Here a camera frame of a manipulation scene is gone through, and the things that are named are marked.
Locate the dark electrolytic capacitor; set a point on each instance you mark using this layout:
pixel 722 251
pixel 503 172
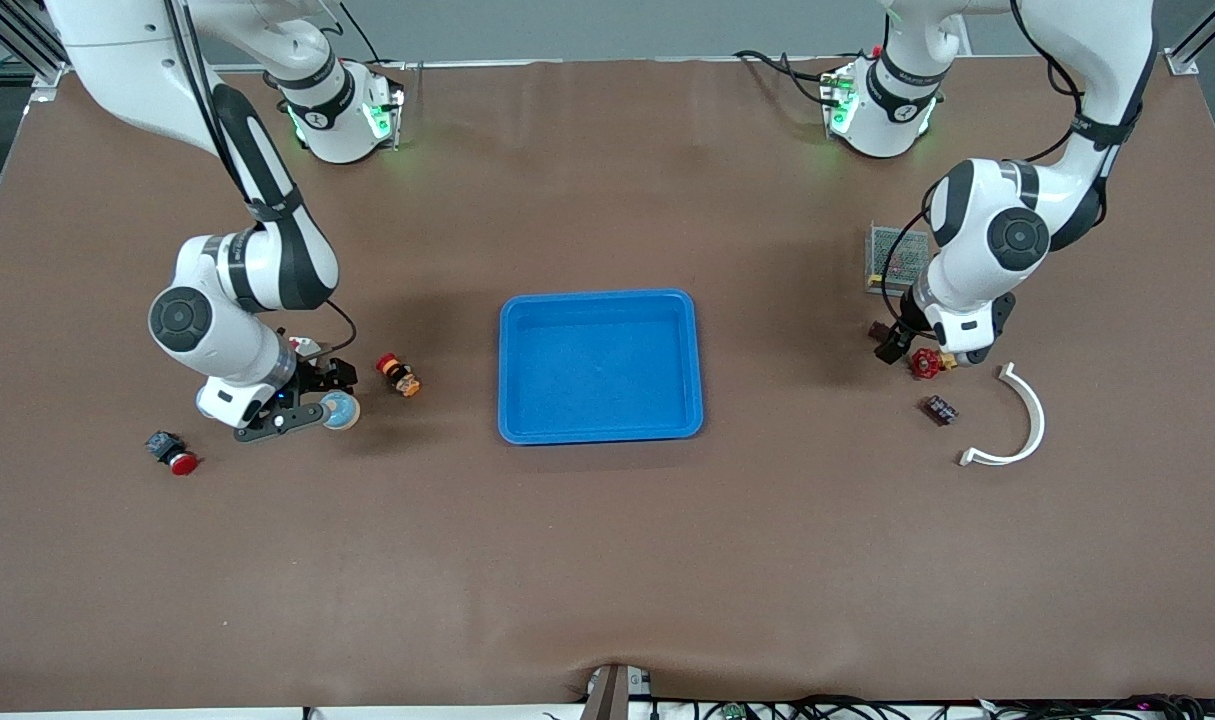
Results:
pixel 878 329
pixel 941 410

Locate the light blue bell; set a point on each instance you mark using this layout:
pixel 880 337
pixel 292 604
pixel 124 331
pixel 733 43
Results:
pixel 342 412

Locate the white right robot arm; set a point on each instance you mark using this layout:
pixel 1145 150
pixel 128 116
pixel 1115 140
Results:
pixel 267 260

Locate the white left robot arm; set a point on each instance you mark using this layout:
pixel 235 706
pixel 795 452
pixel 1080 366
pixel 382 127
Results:
pixel 1007 240

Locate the blue plastic tray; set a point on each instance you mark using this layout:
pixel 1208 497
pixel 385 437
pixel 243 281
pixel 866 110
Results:
pixel 607 415

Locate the white red circuit breaker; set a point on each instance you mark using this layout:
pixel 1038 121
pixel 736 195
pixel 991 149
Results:
pixel 305 347

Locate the orange black emergency stop button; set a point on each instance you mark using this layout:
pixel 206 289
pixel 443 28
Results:
pixel 399 376

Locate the metal mesh power supply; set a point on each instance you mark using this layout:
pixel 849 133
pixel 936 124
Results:
pixel 892 262

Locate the red push button black base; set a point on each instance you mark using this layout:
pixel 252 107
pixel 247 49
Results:
pixel 172 452

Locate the brown table mat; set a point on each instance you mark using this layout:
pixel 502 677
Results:
pixel 607 560

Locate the white curved plastic bracket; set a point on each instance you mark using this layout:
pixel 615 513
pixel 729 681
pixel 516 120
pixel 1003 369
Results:
pixel 1041 420

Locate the aluminium frame profile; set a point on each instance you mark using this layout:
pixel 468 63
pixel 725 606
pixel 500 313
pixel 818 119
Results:
pixel 47 80
pixel 1182 62

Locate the grey metal bracket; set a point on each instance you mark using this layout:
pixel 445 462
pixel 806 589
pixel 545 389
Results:
pixel 612 695

